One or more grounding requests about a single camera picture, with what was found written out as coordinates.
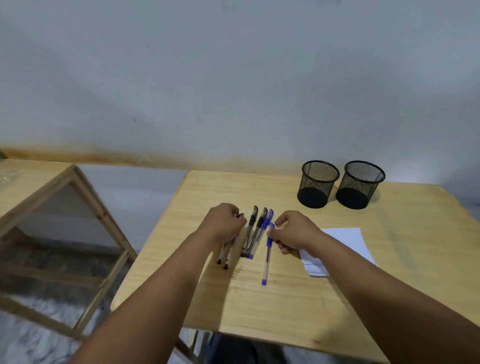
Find blue gel pen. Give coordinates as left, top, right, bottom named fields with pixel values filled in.
left=247, top=209, right=275, bottom=260
left=261, top=223, right=276, bottom=287

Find person's left forearm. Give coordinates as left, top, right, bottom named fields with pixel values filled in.
left=67, top=229, right=216, bottom=364

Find black mesh pen cup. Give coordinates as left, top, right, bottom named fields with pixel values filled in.
left=335, top=160, right=386, bottom=210
left=297, top=160, right=340, bottom=209

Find light wooden table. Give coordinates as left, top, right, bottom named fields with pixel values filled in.
left=110, top=169, right=480, bottom=364

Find wooden frame side table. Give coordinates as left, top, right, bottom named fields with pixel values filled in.
left=0, top=150, right=138, bottom=342

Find black gel pen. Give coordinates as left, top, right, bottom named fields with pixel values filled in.
left=223, top=212, right=245, bottom=270
left=240, top=205, right=259, bottom=258
left=217, top=214, right=241, bottom=265
left=244, top=207, right=268, bottom=259

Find person's dark trousers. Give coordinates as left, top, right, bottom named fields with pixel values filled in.
left=205, top=332, right=286, bottom=364

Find white paper sheet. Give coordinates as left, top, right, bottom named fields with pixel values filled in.
left=299, top=227, right=378, bottom=278

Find person's left hand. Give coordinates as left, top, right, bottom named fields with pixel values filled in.
left=196, top=203, right=248, bottom=250

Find person's right forearm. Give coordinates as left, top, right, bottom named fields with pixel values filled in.
left=305, top=233, right=480, bottom=364

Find person's right hand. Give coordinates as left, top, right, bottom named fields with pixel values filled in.
left=267, top=210, right=325, bottom=259

